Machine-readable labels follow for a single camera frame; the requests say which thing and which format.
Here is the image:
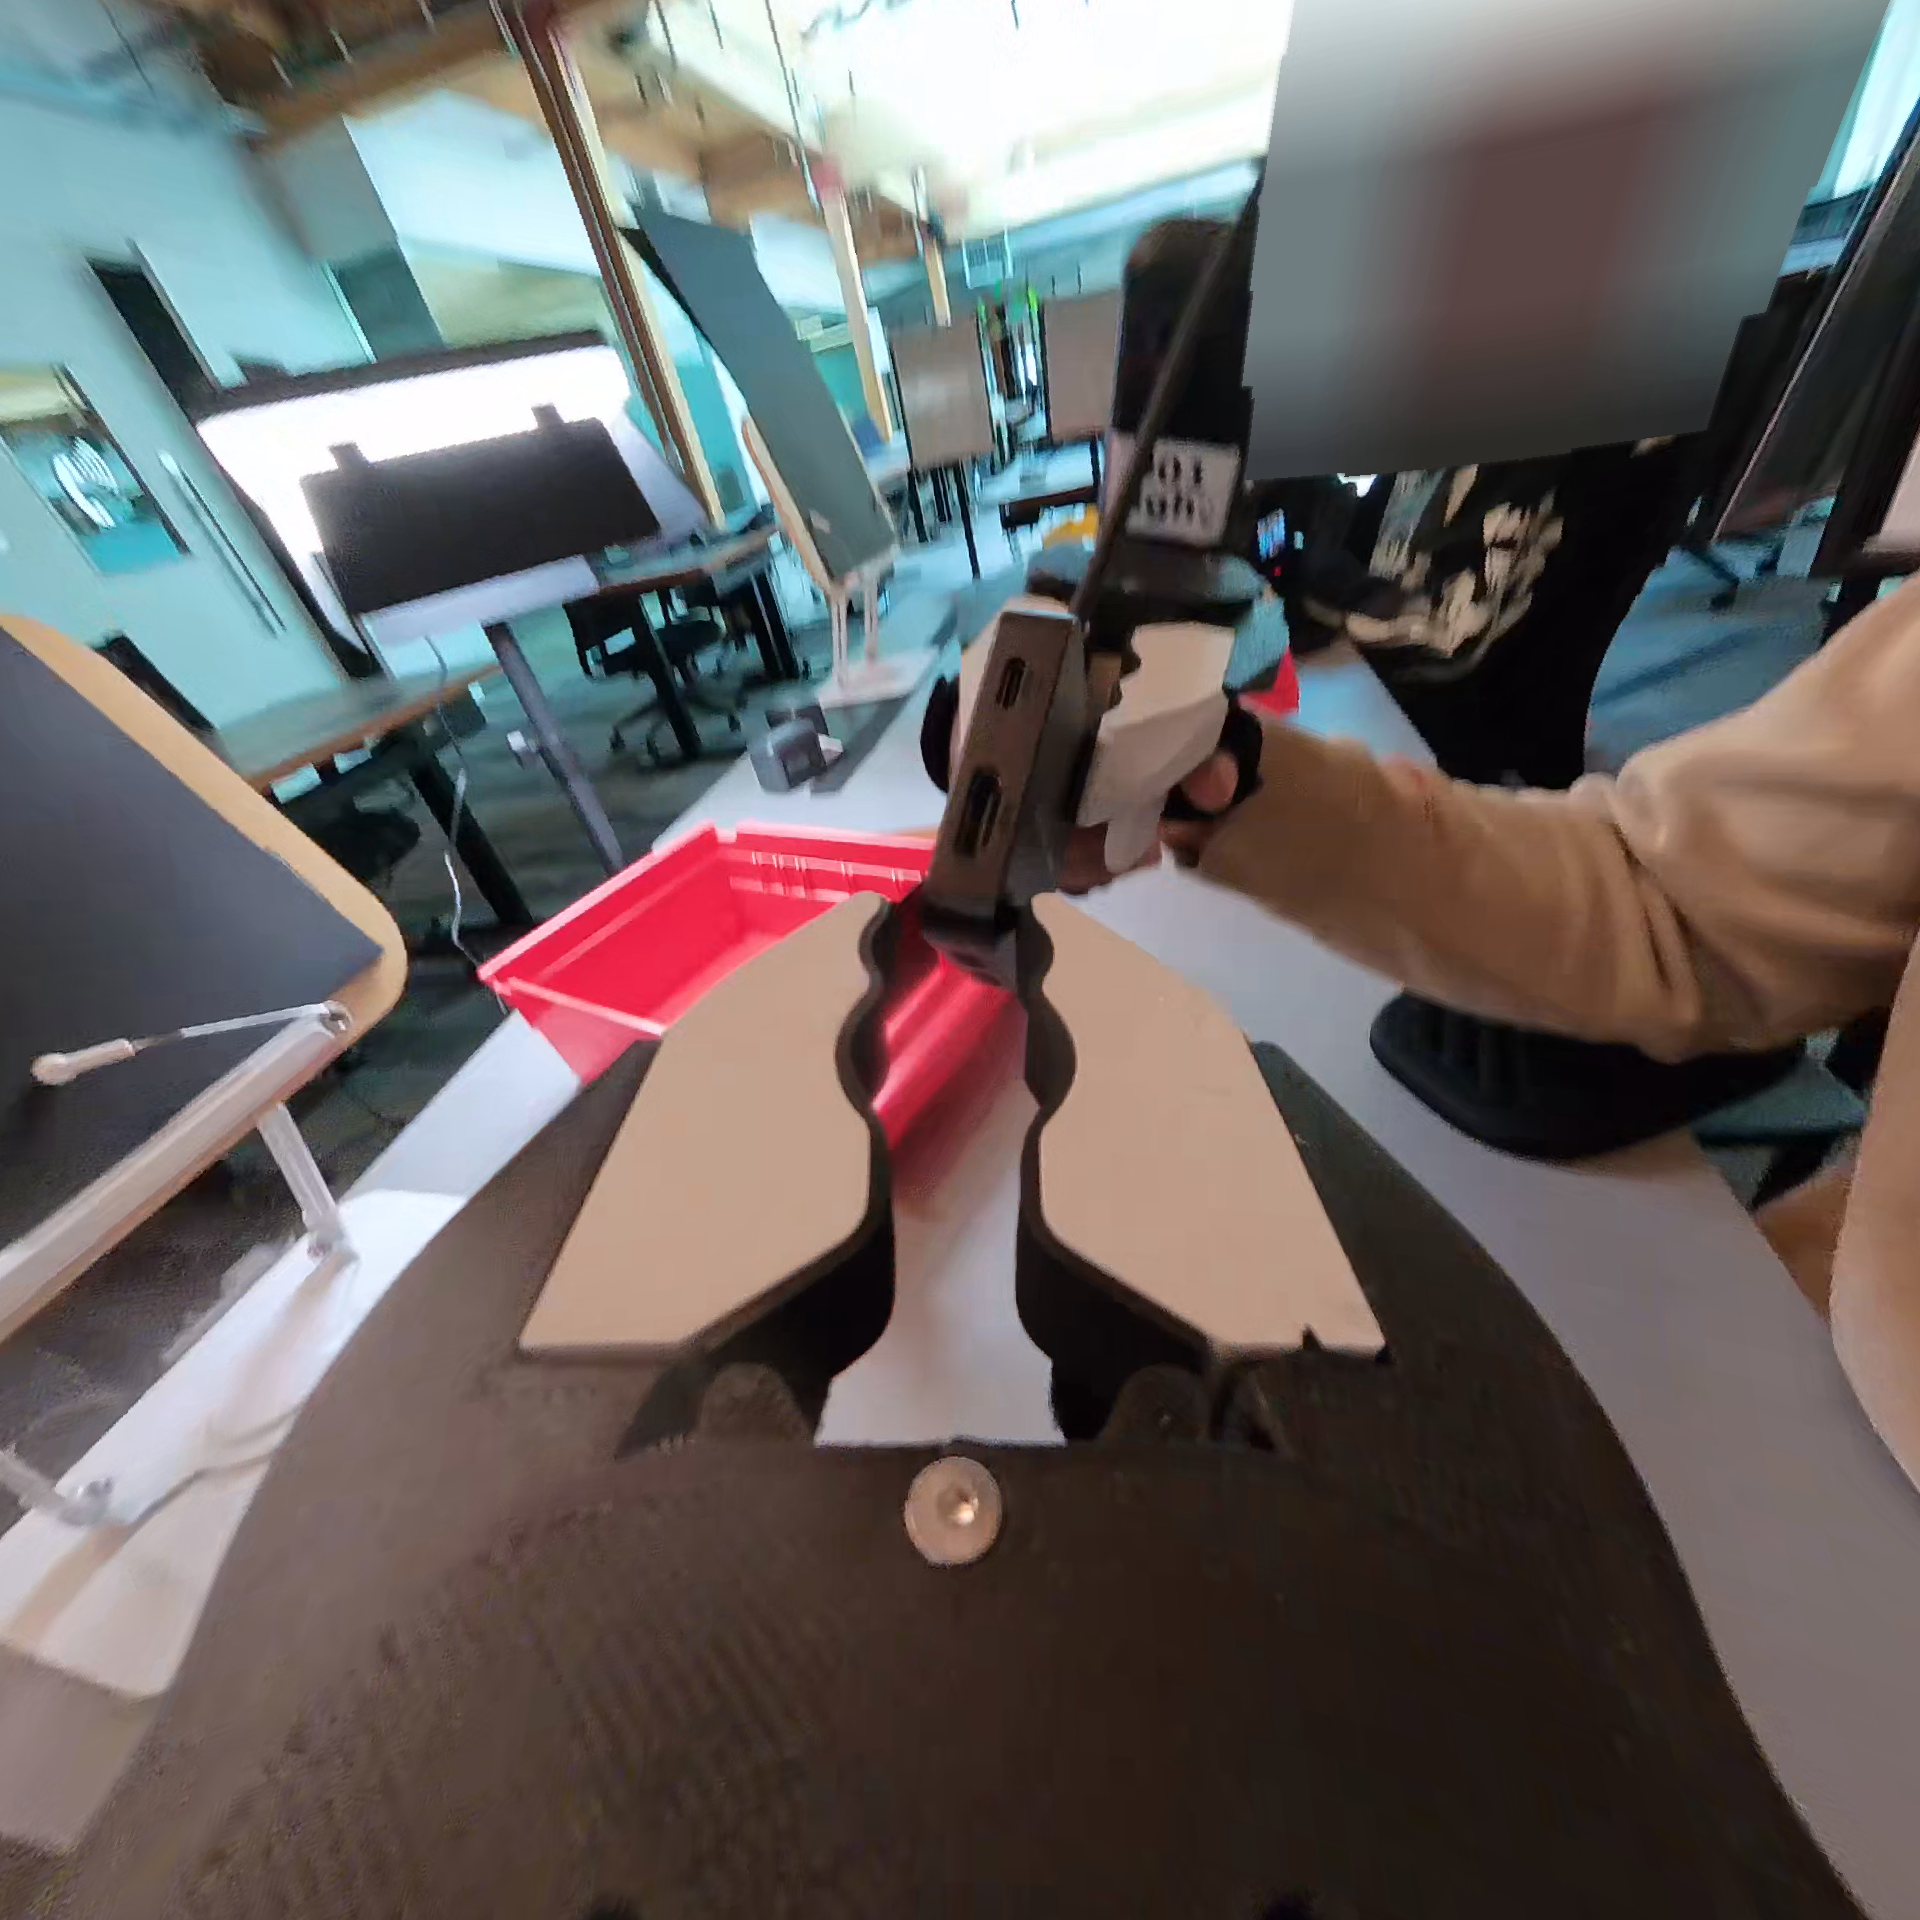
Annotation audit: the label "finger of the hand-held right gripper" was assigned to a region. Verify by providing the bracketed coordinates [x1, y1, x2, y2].
[1076, 622, 1233, 877]

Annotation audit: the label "large bright wall display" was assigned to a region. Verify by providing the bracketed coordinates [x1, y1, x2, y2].
[186, 335, 640, 520]

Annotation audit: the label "person's right forearm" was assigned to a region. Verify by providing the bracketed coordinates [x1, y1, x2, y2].
[1199, 577, 1920, 1059]

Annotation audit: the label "tilted table grey leg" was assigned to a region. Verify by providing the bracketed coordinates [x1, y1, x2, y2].
[300, 406, 669, 881]

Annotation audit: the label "black chair armrest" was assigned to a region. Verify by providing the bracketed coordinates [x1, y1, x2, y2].
[1368, 987, 1807, 1163]

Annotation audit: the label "black office chair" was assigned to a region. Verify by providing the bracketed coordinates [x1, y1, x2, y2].
[575, 592, 751, 771]

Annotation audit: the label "framed wall picture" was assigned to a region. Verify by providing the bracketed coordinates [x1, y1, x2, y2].
[0, 368, 189, 578]

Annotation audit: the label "wooden desk black legs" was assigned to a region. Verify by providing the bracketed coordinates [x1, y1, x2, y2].
[561, 529, 805, 760]
[209, 615, 633, 933]

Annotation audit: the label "grey usb hub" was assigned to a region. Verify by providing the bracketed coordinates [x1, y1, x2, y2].
[918, 598, 1125, 985]

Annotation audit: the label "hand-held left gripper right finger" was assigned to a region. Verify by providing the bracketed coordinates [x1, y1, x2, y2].
[1017, 891, 1385, 1368]

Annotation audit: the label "dark board on legs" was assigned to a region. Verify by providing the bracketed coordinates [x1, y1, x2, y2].
[1040, 294, 1125, 445]
[887, 321, 999, 578]

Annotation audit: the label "small grey device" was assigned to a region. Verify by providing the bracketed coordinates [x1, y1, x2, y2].
[748, 702, 845, 794]

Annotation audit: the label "black board wooden edge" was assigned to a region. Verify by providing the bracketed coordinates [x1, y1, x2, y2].
[637, 202, 902, 602]
[0, 614, 409, 1345]

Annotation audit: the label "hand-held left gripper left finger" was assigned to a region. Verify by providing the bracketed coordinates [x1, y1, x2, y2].
[517, 891, 897, 1368]

